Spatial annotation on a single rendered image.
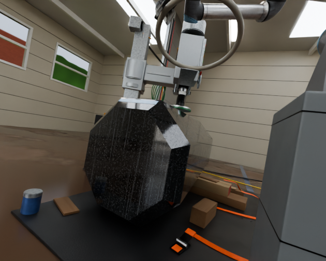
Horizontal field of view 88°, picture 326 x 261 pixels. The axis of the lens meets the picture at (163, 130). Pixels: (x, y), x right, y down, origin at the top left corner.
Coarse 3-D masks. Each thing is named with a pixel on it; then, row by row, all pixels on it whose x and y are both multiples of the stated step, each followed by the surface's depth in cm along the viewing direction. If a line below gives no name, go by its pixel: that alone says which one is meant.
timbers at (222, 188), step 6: (198, 180) 197; (204, 180) 194; (198, 186) 196; (204, 186) 193; (210, 186) 190; (216, 186) 187; (222, 186) 184; (228, 186) 185; (216, 192) 186; (222, 192) 183; (228, 192) 181
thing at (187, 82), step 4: (184, 68) 117; (180, 72) 125; (184, 72) 124; (188, 72) 123; (192, 72) 122; (196, 72) 120; (180, 76) 132; (184, 76) 131; (188, 76) 130; (192, 76) 128; (180, 80) 142; (184, 80) 140; (188, 80) 139; (192, 80) 137; (180, 84) 153; (184, 84) 151; (188, 84) 149; (188, 88) 160; (176, 92) 180
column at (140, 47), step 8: (144, 24) 225; (136, 32) 225; (144, 32) 225; (136, 40) 225; (144, 40) 225; (136, 48) 225; (144, 48) 225; (136, 56) 225; (144, 56) 225; (128, 96) 224; (136, 96) 224
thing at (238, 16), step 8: (176, 0) 80; (184, 0) 79; (224, 0) 76; (232, 0) 77; (168, 8) 83; (232, 8) 79; (160, 16) 88; (240, 16) 81; (160, 24) 92; (240, 24) 84; (240, 32) 88; (160, 40) 102; (240, 40) 92; (160, 48) 106; (232, 48) 98; (168, 56) 111; (224, 56) 105; (176, 64) 116; (184, 64) 117; (216, 64) 110
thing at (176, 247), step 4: (188, 228) 110; (188, 232) 107; (192, 232) 107; (184, 236) 104; (188, 236) 104; (192, 236) 104; (176, 240) 101; (180, 240) 100; (184, 240) 101; (188, 240) 101; (176, 244) 99; (180, 244) 100; (184, 244) 98; (188, 244) 101; (172, 248) 95; (176, 248) 96; (180, 248) 96; (184, 248) 97; (176, 252) 93; (180, 252) 93
